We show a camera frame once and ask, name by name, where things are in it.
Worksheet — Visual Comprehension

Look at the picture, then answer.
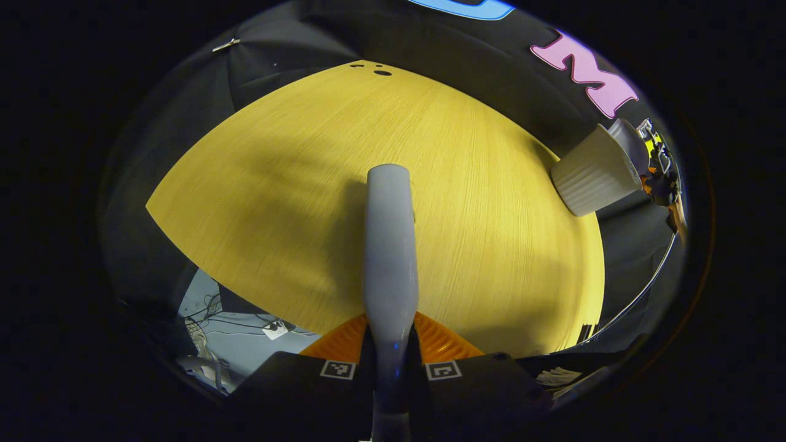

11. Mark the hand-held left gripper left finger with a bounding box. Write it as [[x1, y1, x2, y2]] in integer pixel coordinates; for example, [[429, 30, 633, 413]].
[[230, 313, 375, 440]]

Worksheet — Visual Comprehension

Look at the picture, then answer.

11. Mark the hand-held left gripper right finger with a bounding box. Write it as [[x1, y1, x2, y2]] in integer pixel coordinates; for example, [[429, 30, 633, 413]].
[[409, 312, 553, 440]]

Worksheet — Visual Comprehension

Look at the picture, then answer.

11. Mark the grey dustpan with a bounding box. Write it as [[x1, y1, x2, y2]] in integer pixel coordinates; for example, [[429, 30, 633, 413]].
[[608, 118, 650, 176]]

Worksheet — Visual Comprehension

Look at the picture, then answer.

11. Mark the grey ribbed garbage bin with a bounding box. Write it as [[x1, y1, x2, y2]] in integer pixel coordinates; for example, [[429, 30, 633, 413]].
[[550, 123, 642, 217]]

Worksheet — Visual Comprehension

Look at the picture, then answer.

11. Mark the small grey broom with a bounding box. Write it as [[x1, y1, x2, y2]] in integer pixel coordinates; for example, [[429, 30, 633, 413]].
[[364, 163, 420, 442]]

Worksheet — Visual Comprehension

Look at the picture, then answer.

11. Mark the curved metal bar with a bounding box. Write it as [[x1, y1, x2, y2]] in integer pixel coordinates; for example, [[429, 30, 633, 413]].
[[577, 233, 678, 346]]

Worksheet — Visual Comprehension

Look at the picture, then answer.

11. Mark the black backdrop cloth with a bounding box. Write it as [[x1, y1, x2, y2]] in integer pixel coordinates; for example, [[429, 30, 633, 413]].
[[101, 0, 683, 363]]

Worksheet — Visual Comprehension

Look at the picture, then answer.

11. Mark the bundle of cables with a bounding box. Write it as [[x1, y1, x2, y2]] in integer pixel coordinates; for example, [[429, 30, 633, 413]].
[[179, 293, 320, 394]]

